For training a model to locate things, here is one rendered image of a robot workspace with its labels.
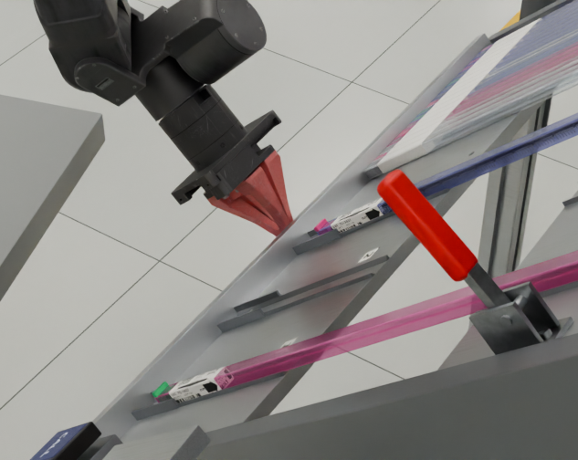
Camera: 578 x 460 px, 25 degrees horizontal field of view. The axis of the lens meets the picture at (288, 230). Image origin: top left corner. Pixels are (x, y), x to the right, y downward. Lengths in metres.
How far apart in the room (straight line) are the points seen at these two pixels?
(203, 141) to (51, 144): 0.37
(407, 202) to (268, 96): 1.91
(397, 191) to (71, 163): 0.86
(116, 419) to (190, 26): 0.32
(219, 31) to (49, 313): 1.11
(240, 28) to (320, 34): 1.61
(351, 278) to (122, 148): 1.49
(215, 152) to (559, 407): 0.59
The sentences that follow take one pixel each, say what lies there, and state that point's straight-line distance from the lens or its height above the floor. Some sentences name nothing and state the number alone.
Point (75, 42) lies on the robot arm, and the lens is 1.07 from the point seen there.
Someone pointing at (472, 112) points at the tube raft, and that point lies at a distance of 1.14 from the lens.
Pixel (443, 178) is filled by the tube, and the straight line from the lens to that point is 1.01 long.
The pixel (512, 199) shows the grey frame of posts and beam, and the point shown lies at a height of 0.52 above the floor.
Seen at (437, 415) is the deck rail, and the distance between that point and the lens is 0.66.
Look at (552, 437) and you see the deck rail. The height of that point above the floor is 1.02.
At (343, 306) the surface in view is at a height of 0.85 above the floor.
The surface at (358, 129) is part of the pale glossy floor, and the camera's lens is 2.45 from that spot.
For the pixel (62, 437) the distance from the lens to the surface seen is 0.92.
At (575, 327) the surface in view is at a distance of 0.64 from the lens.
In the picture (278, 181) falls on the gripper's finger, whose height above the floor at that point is 0.76.
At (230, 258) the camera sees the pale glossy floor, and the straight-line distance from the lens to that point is 2.19.
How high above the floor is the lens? 1.50
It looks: 42 degrees down
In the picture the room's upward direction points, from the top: straight up
